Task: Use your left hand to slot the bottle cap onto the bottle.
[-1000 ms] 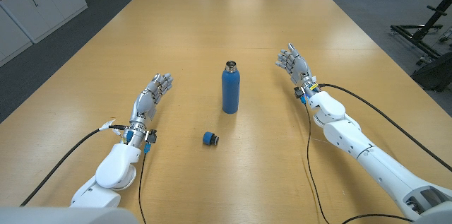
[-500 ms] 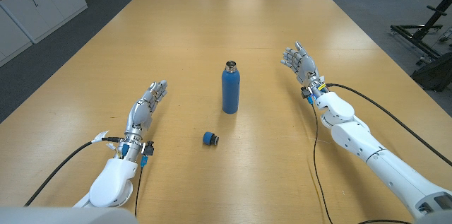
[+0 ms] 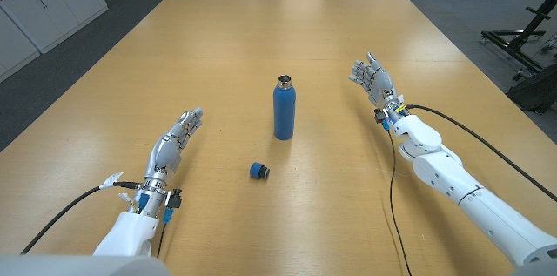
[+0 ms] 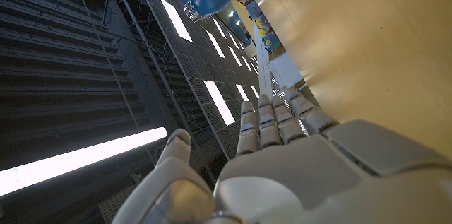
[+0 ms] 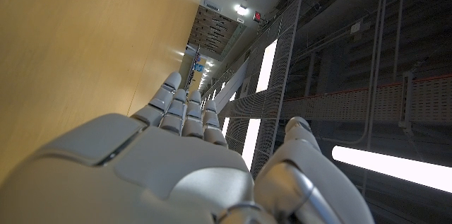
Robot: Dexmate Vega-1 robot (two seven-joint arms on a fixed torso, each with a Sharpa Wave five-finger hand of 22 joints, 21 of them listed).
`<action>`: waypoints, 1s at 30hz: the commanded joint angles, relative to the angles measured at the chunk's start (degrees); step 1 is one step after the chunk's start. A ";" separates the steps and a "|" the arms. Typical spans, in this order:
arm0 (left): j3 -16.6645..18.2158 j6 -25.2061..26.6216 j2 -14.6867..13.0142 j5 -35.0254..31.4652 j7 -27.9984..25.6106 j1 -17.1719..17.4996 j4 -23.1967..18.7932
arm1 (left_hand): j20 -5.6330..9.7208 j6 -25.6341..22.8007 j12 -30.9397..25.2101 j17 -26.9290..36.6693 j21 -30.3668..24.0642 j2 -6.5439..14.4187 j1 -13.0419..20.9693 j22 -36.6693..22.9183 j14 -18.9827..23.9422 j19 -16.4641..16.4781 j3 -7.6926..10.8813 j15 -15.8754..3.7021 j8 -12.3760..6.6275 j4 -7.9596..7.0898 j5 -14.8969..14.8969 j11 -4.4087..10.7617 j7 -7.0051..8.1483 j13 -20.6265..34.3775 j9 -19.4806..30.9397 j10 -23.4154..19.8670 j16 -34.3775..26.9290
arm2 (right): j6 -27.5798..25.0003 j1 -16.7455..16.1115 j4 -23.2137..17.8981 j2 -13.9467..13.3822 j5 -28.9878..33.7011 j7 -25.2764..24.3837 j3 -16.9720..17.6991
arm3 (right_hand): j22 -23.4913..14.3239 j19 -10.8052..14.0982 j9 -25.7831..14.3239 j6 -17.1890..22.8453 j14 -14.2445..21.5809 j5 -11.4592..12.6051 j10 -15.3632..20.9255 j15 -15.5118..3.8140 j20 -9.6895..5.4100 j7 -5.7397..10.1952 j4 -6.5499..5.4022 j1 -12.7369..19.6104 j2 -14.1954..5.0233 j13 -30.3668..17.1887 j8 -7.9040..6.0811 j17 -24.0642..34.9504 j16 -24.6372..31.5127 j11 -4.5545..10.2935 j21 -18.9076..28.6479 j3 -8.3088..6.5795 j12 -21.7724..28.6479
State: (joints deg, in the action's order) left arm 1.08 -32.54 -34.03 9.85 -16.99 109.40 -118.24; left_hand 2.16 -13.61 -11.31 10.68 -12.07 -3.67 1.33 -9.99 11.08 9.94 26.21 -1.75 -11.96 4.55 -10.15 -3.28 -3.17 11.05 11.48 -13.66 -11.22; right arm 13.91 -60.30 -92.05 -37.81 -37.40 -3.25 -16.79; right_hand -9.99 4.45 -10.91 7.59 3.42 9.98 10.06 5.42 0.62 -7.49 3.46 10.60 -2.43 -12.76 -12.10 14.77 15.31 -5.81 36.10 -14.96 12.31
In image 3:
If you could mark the long white cabinet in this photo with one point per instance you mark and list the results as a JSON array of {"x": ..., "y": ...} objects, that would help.
[{"x": 26, "y": 36}]

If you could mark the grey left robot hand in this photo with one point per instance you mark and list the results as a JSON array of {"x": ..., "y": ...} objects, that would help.
[{"x": 167, "y": 150}]

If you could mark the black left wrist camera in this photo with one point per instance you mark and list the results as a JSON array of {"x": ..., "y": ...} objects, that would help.
[{"x": 174, "y": 199}]

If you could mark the black angular base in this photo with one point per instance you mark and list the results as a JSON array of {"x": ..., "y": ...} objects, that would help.
[{"x": 535, "y": 89}]

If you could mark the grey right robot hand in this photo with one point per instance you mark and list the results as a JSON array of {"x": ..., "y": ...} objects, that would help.
[{"x": 380, "y": 82}]

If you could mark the blue bottle cap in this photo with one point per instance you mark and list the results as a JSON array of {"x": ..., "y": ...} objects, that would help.
[{"x": 257, "y": 170}]

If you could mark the black metal stand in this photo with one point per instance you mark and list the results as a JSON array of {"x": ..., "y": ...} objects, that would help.
[{"x": 533, "y": 23}]

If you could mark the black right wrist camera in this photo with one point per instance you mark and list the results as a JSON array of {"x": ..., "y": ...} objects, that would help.
[{"x": 380, "y": 116}]

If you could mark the blue metal bottle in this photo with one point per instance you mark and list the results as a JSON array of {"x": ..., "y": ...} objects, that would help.
[{"x": 284, "y": 110}]

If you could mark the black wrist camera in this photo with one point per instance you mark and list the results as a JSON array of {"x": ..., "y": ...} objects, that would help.
[
  {"x": 174, "y": 199},
  {"x": 380, "y": 116}
]

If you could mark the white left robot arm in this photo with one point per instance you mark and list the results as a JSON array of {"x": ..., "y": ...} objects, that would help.
[{"x": 130, "y": 232}]

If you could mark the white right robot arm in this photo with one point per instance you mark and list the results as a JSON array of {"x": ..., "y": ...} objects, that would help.
[{"x": 474, "y": 197}]

